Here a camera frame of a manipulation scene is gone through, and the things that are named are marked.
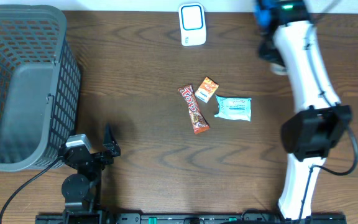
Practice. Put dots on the orange Top candy bar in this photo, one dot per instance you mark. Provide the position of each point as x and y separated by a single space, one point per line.
198 121

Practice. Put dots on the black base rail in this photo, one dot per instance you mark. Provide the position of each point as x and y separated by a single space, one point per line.
247 217

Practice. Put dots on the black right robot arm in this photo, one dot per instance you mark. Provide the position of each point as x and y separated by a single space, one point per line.
290 44

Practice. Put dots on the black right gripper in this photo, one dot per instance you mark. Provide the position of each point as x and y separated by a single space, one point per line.
265 50

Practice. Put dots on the white barcode scanner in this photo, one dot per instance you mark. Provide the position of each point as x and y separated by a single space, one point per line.
192 24

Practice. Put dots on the orange white snack packet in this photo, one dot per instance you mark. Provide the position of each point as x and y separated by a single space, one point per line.
206 90

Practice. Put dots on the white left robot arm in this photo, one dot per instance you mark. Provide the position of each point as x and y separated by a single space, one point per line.
82 190

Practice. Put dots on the light blue wipes packet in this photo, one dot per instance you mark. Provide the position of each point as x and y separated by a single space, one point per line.
233 108

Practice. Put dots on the green lid jar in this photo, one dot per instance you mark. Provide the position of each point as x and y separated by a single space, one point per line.
278 69

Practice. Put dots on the dark grey plastic basket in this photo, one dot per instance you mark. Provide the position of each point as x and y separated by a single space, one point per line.
39 86

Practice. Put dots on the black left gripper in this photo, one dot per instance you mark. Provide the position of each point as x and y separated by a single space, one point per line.
109 147

